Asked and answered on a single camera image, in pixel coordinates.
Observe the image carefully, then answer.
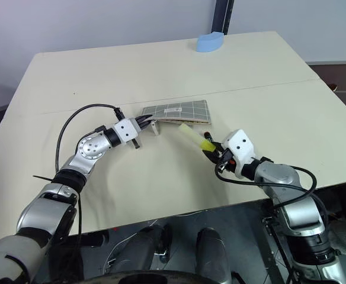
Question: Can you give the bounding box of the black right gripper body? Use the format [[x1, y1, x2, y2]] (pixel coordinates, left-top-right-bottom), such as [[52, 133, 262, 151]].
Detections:
[[214, 143, 239, 176]]

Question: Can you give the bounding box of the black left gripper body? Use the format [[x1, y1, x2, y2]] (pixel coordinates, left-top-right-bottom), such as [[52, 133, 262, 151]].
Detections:
[[131, 117, 161, 150]]

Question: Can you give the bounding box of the yellow highlighter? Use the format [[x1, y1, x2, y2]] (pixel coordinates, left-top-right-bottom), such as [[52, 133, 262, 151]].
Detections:
[[178, 123, 216, 153]]

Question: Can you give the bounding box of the grey grid pouch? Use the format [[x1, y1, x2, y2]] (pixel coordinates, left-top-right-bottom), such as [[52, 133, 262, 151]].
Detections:
[[139, 99, 213, 125]]

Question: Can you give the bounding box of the blue foam block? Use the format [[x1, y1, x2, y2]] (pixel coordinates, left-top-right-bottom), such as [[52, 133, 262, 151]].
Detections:
[[196, 33, 226, 53]]

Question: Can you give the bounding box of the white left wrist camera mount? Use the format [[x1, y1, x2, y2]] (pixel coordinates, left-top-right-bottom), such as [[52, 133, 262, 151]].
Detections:
[[113, 117, 143, 146]]

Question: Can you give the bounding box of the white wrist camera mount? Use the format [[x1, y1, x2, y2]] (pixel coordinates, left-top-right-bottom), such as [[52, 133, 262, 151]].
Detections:
[[222, 128, 256, 173], [113, 117, 143, 146]]

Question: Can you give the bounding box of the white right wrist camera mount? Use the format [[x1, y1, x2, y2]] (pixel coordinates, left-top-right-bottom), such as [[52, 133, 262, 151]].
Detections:
[[222, 128, 256, 173]]

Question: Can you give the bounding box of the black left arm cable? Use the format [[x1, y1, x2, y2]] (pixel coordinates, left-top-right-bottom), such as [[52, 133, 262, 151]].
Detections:
[[55, 103, 126, 179]]

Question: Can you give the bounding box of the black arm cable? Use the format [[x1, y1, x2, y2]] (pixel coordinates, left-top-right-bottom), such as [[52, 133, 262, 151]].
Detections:
[[55, 103, 126, 179], [214, 164, 318, 208]]

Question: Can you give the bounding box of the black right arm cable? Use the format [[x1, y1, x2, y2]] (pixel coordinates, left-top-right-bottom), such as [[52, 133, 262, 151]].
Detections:
[[214, 164, 318, 208]]

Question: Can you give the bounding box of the dark metal post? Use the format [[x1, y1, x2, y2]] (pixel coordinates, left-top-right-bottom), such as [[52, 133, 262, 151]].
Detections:
[[210, 0, 233, 35]]

